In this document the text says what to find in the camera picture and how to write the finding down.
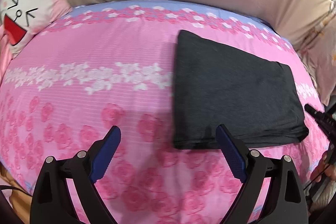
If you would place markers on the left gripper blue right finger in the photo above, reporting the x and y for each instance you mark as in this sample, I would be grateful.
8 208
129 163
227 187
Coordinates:
270 192

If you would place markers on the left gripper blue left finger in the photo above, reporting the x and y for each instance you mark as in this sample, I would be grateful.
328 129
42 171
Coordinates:
52 201

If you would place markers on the dark grey pants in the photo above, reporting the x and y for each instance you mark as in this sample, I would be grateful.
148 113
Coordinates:
216 84

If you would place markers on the person's right hand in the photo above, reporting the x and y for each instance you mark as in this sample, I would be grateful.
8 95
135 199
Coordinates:
330 172

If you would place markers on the floral cream blanket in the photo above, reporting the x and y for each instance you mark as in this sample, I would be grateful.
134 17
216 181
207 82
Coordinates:
317 52

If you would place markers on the pink rose bed quilt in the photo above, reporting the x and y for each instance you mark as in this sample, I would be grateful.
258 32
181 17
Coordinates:
112 64

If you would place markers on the white cartoon rabbit pillow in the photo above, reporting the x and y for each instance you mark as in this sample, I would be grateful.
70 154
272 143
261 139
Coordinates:
23 19

